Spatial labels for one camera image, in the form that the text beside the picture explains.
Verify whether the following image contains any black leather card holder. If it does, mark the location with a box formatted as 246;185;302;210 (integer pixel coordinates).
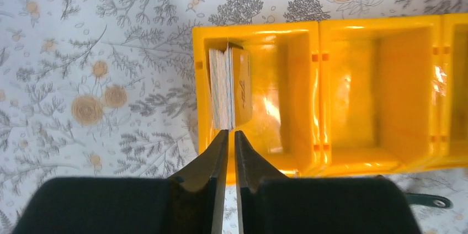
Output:
405;193;453;209

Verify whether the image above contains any yellow plastic divided bin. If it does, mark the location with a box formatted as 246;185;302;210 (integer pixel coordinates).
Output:
193;14;467;177

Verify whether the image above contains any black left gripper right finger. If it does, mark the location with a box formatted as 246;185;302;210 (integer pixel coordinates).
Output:
235;131;420;233

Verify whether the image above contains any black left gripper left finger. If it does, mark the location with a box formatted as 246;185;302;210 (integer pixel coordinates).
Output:
13;130;228;233

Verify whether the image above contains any orange logo credit card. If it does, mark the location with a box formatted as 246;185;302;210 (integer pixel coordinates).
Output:
231;47;253;127

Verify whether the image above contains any floral patterned table mat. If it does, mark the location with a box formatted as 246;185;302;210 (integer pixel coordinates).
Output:
1;0;467;233

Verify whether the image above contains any grey card in bin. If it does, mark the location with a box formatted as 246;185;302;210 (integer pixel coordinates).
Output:
209;49;232;130

